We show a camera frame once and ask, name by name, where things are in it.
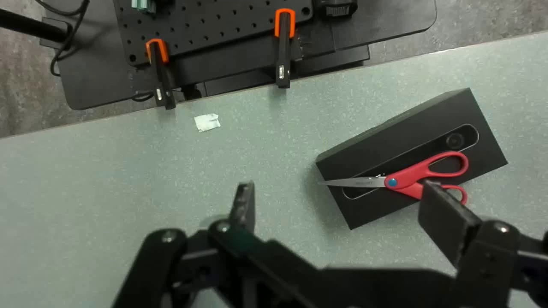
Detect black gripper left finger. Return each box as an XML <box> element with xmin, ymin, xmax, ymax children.
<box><xmin>113</xmin><ymin>180</ymin><xmax>271</xmax><ymax>308</ymax></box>

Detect black ZED box under scissors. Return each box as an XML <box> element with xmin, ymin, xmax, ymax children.
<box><xmin>315</xmin><ymin>86</ymin><xmax>511</xmax><ymax>231</ymax></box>

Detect orange black spring clamp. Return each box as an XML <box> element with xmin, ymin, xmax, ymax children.
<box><xmin>273</xmin><ymin>7</ymin><xmax>305</xmax><ymax>91</ymax></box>
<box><xmin>144</xmin><ymin>38</ymin><xmax>178</xmax><ymax>112</ymax></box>

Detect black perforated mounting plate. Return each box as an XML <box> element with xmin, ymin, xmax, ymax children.
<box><xmin>112</xmin><ymin>0</ymin><xmax>315</xmax><ymax>67</ymax></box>

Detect teal connector block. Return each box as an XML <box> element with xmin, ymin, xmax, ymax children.
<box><xmin>129</xmin><ymin>0</ymin><xmax>158</xmax><ymax>12</ymax></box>

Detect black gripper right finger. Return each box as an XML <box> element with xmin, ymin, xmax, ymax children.
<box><xmin>418</xmin><ymin>180</ymin><xmax>548</xmax><ymax>308</ymax></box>

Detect red handled scissors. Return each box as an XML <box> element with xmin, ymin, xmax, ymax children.
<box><xmin>324</xmin><ymin>151</ymin><xmax>471</xmax><ymax>208</ymax></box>

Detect small white tape piece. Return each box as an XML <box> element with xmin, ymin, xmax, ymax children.
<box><xmin>194</xmin><ymin>113</ymin><xmax>223</xmax><ymax>134</ymax></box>

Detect black cable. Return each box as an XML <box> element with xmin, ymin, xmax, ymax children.
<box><xmin>33</xmin><ymin>0</ymin><xmax>93</xmax><ymax>79</ymax></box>

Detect black metal bar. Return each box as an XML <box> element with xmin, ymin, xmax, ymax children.
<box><xmin>0</xmin><ymin>7</ymin><xmax>65</xmax><ymax>45</ymax></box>

